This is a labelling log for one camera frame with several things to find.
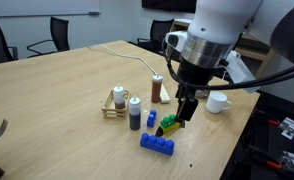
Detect white power cable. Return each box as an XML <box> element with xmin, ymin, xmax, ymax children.
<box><xmin>86</xmin><ymin>44</ymin><xmax>159</xmax><ymax>76</ymax></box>

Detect small wooden basket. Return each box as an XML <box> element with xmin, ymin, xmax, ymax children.
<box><xmin>102</xmin><ymin>89</ymin><xmax>130</xmax><ymax>118</ymax></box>

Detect metal bracket parts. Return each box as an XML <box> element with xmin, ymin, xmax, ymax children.
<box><xmin>279</xmin><ymin>117</ymin><xmax>294</xmax><ymax>140</ymax></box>

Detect red-brown sauce squeeze bottle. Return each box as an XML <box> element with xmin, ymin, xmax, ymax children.
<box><xmin>151</xmin><ymin>75</ymin><xmax>163</xmax><ymax>103</ymax></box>

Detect large blue toy brick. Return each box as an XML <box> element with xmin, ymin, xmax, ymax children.
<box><xmin>140</xmin><ymin>133</ymin><xmax>175</xmax><ymax>156</ymax></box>

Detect sauce bottle in basket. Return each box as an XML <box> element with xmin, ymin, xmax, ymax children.
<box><xmin>113</xmin><ymin>84</ymin><xmax>125</xmax><ymax>109</ymax></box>

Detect black office chair middle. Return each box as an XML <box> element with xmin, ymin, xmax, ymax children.
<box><xmin>26</xmin><ymin>17</ymin><xmax>70</xmax><ymax>57</ymax></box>

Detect small blue toy brick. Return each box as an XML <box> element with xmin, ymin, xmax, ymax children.
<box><xmin>147</xmin><ymin>109</ymin><xmax>157</xmax><ymax>128</ymax></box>

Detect white power strip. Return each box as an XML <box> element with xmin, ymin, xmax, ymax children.
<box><xmin>160</xmin><ymin>85</ymin><xmax>170</xmax><ymax>104</ymax></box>

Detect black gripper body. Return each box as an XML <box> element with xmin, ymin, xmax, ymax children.
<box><xmin>175</xmin><ymin>58</ymin><xmax>216</xmax><ymax>98</ymax></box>

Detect small metal pot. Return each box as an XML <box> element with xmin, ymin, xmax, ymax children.
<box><xmin>195</xmin><ymin>90</ymin><xmax>210</xmax><ymax>99</ymax></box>

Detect whiteboard tray with eraser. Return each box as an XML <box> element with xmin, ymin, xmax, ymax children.
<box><xmin>0</xmin><ymin>11</ymin><xmax>101</xmax><ymax>17</ymax></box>

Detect white ceramic mug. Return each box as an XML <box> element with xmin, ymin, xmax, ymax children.
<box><xmin>205</xmin><ymin>91</ymin><xmax>232</xmax><ymax>114</ymax></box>

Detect dark sauce squeeze bottle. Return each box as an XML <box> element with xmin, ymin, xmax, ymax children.
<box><xmin>129</xmin><ymin>96</ymin><xmax>141</xmax><ymax>130</ymax></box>

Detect green and yellow toy brick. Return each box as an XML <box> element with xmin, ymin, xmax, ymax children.
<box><xmin>155</xmin><ymin>114</ymin><xmax>185</xmax><ymax>137</ymax></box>

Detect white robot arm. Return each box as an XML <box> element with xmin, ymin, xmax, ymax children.
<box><xmin>163</xmin><ymin>0</ymin><xmax>294</xmax><ymax>122</ymax></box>

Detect black office chair right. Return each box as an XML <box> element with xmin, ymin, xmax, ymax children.
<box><xmin>137</xmin><ymin>19</ymin><xmax>173</xmax><ymax>54</ymax></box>

